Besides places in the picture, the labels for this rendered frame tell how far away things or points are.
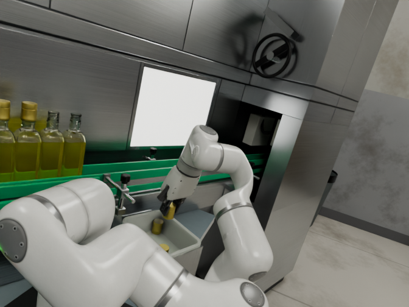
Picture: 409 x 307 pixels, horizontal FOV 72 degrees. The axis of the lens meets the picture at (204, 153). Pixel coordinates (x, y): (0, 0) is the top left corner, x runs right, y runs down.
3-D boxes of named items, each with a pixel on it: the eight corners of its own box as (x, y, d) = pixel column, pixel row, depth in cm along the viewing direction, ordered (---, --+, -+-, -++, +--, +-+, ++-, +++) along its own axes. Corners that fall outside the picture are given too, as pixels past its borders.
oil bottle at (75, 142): (72, 191, 89) (80, 127, 84) (79, 199, 86) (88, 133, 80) (53, 194, 85) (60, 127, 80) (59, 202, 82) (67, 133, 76)
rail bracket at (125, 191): (106, 195, 91) (112, 160, 88) (134, 222, 80) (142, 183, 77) (98, 197, 89) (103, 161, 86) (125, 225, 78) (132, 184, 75)
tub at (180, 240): (157, 228, 104) (162, 208, 101) (198, 265, 90) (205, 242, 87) (115, 240, 91) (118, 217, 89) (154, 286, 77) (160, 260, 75)
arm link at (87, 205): (114, 260, 52) (128, 182, 49) (58, 308, 40) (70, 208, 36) (73, 241, 55) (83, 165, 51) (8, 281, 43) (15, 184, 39)
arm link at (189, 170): (198, 151, 85) (194, 159, 86) (175, 153, 78) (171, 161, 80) (213, 167, 81) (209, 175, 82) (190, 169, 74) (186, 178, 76)
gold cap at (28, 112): (34, 117, 73) (35, 101, 72) (38, 122, 71) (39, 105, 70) (18, 117, 71) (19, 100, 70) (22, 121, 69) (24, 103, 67)
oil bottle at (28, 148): (30, 196, 81) (36, 125, 76) (37, 205, 78) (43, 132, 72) (8, 199, 77) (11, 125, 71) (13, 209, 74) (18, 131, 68)
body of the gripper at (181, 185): (195, 157, 86) (182, 184, 90) (169, 158, 78) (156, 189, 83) (210, 172, 81) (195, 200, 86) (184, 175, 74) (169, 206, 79)
